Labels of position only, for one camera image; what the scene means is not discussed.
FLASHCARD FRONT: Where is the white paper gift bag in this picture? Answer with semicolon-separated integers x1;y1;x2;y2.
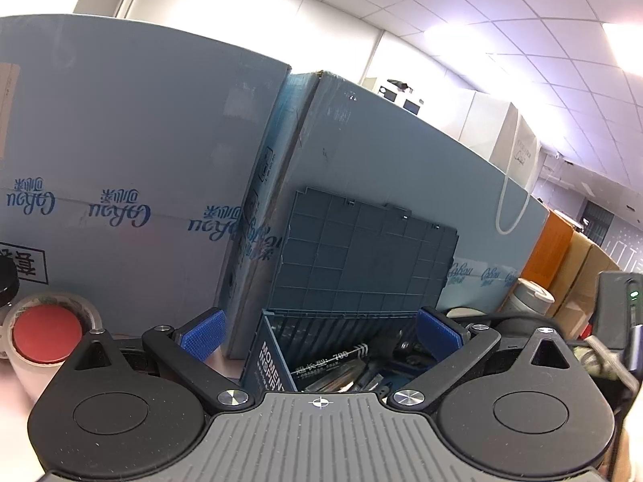
489;103;542;236

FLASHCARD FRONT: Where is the grey white travel mug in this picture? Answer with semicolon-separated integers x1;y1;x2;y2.
500;278;555;316

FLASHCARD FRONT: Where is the tape roll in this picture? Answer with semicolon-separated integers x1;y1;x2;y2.
1;292;102;364

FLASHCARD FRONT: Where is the dark blue plastic storage box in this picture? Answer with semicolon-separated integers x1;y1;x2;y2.
241;188;459;396

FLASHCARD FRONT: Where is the brown cardboard box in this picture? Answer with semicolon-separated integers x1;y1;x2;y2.
546;233;619;339

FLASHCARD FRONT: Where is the white striped ceramic bowl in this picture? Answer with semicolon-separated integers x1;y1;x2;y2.
446;307;485;319

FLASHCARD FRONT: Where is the orange cardboard box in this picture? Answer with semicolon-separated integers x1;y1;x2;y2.
521;211;574;290

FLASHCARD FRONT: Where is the person hand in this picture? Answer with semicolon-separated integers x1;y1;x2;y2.
606;417;637;482

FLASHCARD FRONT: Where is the large blue cardboard box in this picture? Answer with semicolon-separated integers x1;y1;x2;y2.
221;72;547;359

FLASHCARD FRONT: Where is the red cap white bottle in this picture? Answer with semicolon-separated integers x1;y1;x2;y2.
4;304;83;400

